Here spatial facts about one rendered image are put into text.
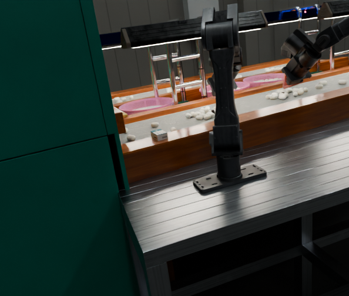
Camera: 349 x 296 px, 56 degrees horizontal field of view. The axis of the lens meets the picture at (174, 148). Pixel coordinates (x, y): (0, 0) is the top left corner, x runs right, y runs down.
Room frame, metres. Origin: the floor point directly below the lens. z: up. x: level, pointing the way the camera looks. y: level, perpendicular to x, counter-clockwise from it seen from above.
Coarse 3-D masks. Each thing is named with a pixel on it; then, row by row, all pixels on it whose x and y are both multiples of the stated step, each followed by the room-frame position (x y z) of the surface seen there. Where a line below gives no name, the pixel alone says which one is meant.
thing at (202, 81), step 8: (200, 16) 1.50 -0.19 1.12; (200, 40) 1.55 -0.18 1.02; (168, 48) 1.49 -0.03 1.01; (200, 48) 1.55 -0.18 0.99; (168, 56) 1.49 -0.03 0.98; (184, 56) 1.52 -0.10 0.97; (192, 56) 1.53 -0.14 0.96; (200, 56) 1.55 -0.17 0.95; (168, 64) 1.49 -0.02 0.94; (200, 64) 1.55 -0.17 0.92; (200, 72) 1.55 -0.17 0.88; (200, 80) 1.54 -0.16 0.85; (176, 88) 1.50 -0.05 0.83; (176, 96) 1.49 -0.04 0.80; (176, 104) 1.49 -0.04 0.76
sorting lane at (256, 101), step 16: (320, 80) 1.69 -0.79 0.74; (336, 80) 1.64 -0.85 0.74; (256, 96) 1.53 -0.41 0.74; (288, 96) 1.44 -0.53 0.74; (304, 96) 1.40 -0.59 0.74; (240, 112) 1.28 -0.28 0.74; (128, 128) 1.27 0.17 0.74; (144, 128) 1.24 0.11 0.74; (160, 128) 1.21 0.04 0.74; (176, 128) 1.18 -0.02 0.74
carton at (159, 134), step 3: (159, 129) 1.03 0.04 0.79; (150, 132) 1.03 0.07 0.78; (153, 132) 1.01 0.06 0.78; (156, 132) 1.00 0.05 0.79; (159, 132) 1.00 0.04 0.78; (162, 132) 1.00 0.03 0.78; (165, 132) 0.99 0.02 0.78; (153, 135) 1.01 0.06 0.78; (156, 135) 0.98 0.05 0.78; (159, 135) 0.98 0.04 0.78; (162, 135) 0.98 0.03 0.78; (165, 135) 0.98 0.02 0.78; (153, 138) 1.01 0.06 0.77; (156, 138) 0.98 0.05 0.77; (159, 138) 0.98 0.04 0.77; (162, 138) 0.98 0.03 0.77; (165, 138) 0.98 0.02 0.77
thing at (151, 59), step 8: (176, 48) 1.77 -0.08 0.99; (152, 56) 1.72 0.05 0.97; (160, 56) 1.74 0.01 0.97; (176, 56) 1.77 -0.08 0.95; (152, 64) 1.71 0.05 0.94; (152, 72) 1.71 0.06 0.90; (152, 80) 1.72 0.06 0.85; (160, 80) 1.73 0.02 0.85; (168, 80) 1.74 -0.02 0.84; (176, 80) 1.76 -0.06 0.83; (184, 88) 1.78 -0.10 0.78; (184, 96) 1.77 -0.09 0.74
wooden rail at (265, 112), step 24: (312, 96) 1.27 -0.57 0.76; (336, 96) 1.22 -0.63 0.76; (240, 120) 1.08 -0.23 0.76; (264, 120) 1.09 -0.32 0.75; (288, 120) 1.13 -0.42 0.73; (312, 120) 1.17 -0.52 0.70; (336, 120) 1.21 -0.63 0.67; (144, 144) 0.96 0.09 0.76; (168, 144) 0.95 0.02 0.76; (192, 144) 0.98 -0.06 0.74; (144, 168) 0.92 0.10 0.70; (168, 168) 0.95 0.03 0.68
